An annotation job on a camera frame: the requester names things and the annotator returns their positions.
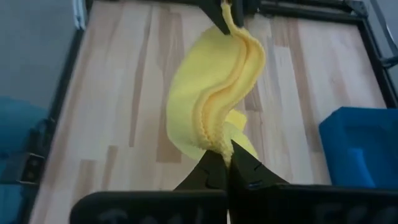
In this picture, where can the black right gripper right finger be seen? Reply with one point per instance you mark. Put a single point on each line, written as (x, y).
(295, 205)

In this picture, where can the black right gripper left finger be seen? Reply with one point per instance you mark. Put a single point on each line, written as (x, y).
(155, 208)

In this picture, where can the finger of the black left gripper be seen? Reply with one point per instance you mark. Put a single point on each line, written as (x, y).
(216, 12)
(238, 11)

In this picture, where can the yellow microfiber towel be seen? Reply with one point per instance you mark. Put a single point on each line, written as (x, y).
(211, 77)

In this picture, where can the teal plastic basket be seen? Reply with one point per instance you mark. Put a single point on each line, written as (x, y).
(335, 140)

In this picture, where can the large blue object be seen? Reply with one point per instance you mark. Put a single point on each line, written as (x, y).
(15, 130)

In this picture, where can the black metal table frame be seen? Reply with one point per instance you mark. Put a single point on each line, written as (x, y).
(311, 12)

